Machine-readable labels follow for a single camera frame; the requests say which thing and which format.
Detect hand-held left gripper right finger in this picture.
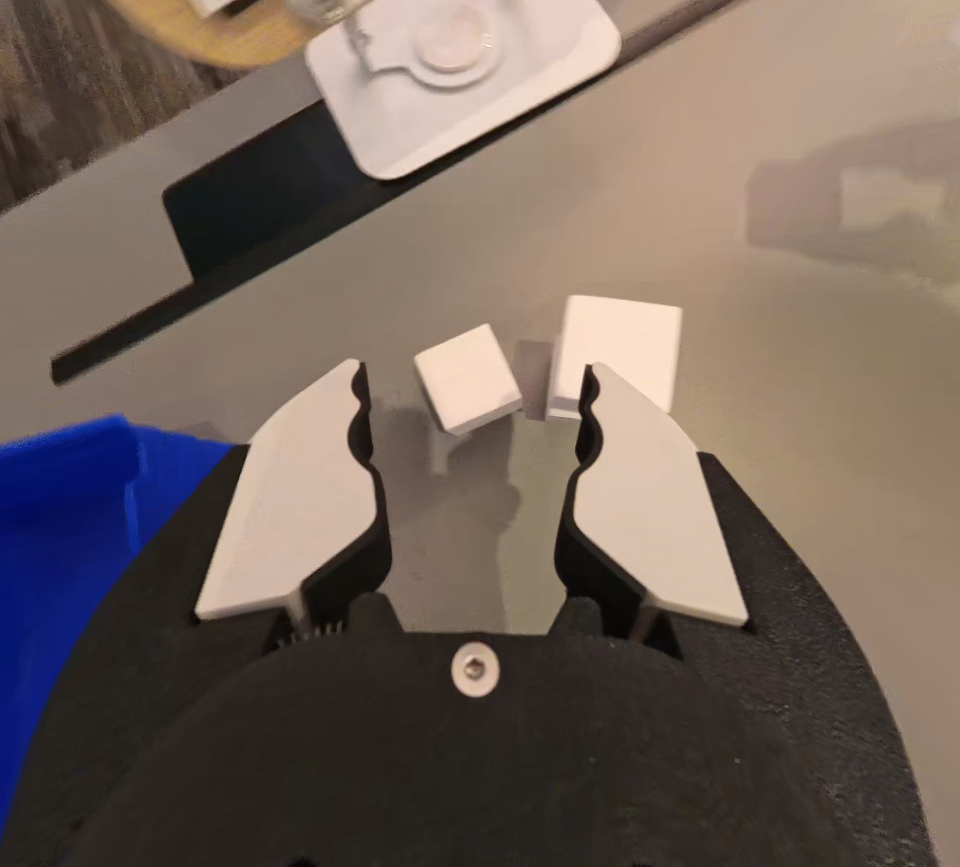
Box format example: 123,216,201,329
556,362,750,647

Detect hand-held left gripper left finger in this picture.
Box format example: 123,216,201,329
195,359,393,647

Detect white hard foam cube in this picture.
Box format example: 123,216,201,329
545,294,684,422
413,324,524,433

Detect blue plastic bin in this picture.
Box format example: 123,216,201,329
0,414,234,816

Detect wooden book stand white base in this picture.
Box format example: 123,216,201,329
30,0,622,180

